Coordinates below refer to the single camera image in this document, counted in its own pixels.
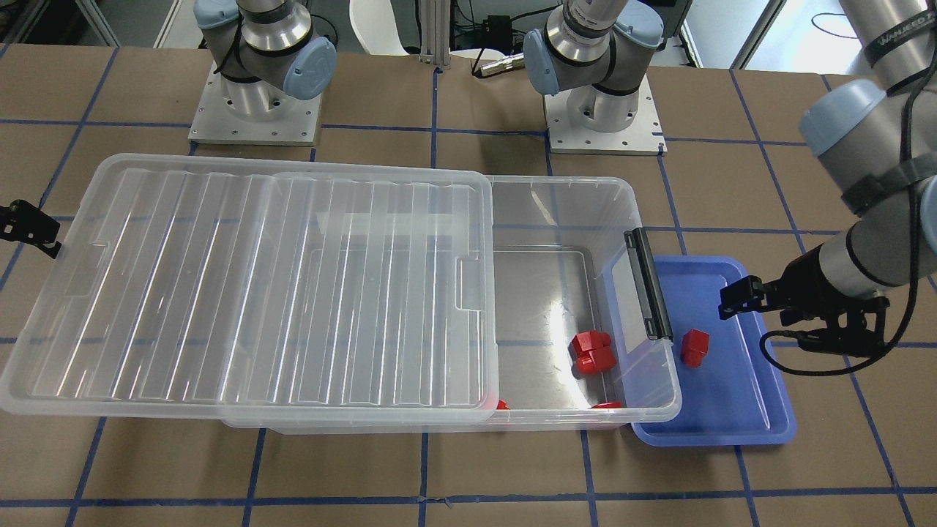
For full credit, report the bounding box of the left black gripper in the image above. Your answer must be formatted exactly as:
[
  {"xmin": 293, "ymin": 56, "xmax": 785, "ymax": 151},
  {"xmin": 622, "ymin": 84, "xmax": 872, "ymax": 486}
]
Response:
[{"xmin": 717, "ymin": 247, "xmax": 890, "ymax": 329}]

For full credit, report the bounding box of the clear plastic box lid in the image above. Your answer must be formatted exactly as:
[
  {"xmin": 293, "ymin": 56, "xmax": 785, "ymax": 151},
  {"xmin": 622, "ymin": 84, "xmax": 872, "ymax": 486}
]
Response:
[{"xmin": 2, "ymin": 154, "xmax": 499, "ymax": 427}]

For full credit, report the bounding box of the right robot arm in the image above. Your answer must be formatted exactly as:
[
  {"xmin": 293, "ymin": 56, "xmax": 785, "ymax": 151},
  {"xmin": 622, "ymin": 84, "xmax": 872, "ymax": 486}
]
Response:
[{"xmin": 2, "ymin": 1, "xmax": 337, "ymax": 255}]

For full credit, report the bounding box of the blue plastic tray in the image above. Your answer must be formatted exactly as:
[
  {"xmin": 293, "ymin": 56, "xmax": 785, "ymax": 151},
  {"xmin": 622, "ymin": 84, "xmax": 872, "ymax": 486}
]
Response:
[{"xmin": 633, "ymin": 255, "xmax": 797, "ymax": 447}]

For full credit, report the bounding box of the clear plastic storage box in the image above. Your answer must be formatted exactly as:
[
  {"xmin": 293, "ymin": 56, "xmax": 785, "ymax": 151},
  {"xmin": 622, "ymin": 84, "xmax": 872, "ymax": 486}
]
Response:
[{"xmin": 225, "ymin": 176, "xmax": 682, "ymax": 435}]

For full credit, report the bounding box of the white chair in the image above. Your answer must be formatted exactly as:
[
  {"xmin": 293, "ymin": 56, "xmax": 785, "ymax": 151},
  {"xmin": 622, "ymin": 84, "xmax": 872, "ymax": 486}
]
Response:
[{"xmin": 348, "ymin": 1, "xmax": 408, "ymax": 56}]

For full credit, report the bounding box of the black box latch handle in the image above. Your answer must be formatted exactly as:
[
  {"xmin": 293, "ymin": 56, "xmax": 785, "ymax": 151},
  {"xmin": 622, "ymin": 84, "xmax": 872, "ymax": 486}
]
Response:
[{"xmin": 623, "ymin": 227, "xmax": 673, "ymax": 341}]

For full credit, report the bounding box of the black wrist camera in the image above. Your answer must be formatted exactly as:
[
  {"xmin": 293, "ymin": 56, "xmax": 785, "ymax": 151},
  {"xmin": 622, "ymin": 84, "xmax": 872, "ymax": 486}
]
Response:
[{"xmin": 794, "ymin": 308, "xmax": 886, "ymax": 358}]

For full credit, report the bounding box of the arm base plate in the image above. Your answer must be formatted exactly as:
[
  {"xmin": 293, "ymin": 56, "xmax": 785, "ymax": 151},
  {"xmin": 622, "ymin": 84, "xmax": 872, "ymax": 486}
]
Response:
[
  {"xmin": 188, "ymin": 62, "xmax": 324, "ymax": 147},
  {"xmin": 543, "ymin": 77, "xmax": 668, "ymax": 156}
]

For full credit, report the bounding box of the aluminium frame post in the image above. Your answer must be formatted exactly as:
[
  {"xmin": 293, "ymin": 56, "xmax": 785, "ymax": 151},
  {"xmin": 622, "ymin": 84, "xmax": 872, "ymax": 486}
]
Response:
[{"xmin": 417, "ymin": 0, "xmax": 452, "ymax": 70}]

